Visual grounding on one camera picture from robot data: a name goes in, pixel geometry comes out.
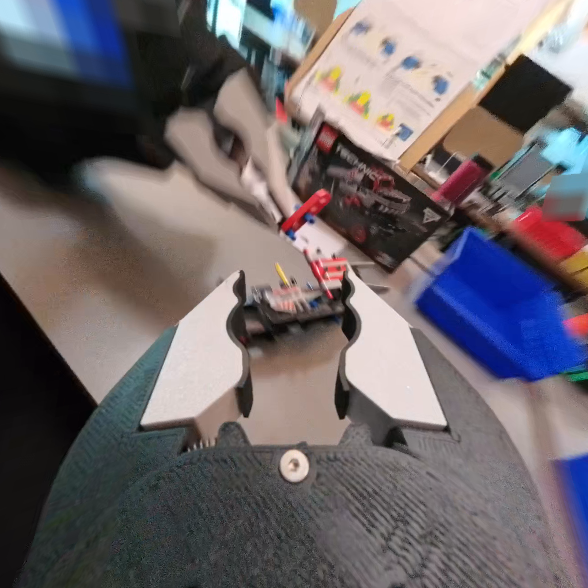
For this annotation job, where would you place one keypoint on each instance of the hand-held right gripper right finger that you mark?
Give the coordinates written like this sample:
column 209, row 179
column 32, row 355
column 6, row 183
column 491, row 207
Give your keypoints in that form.
column 395, row 367

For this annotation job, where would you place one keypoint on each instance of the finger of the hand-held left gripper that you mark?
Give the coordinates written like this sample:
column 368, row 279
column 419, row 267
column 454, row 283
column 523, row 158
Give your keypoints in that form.
column 252, row 115
column 206, row 147

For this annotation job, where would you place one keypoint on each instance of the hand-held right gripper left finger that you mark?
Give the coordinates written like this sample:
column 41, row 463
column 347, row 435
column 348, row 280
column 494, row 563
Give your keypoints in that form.
column 197, row 367

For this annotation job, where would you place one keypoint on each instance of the red beam with blue pins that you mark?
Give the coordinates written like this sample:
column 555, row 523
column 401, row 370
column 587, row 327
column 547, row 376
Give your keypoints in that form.
column 305, row 211

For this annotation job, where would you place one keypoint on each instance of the toy brick vehicle model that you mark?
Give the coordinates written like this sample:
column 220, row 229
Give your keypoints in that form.
column 294, row 305

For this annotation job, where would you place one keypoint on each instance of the grey desk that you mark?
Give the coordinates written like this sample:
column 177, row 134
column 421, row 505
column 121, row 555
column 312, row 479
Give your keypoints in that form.
column 115, row 275

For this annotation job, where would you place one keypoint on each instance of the blue plastic bin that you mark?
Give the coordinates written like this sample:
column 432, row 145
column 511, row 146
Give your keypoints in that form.
column 482, row 303
column 574, row 505

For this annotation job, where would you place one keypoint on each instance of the white instruction booklet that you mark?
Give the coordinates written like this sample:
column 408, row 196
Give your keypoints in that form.
column 321, row 243

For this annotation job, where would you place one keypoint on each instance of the black toy set box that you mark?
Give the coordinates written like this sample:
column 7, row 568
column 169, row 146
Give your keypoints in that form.
column 381, row 206

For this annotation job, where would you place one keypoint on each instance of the printed instruction poster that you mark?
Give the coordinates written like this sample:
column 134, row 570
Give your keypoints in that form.
column 413, row 55

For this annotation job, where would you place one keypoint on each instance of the brown cardboard panel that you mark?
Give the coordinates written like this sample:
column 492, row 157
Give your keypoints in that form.
column 436, row 133

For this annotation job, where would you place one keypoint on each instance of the maroon water bottle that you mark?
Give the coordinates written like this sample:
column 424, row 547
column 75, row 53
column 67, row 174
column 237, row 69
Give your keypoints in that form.
column 461, row 181

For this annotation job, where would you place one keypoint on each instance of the red plastic bin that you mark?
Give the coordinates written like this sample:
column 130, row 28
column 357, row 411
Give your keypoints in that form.
column 546, row 234

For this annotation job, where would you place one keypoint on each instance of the black monitor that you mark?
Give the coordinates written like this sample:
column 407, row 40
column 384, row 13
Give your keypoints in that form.
column 523, row 92

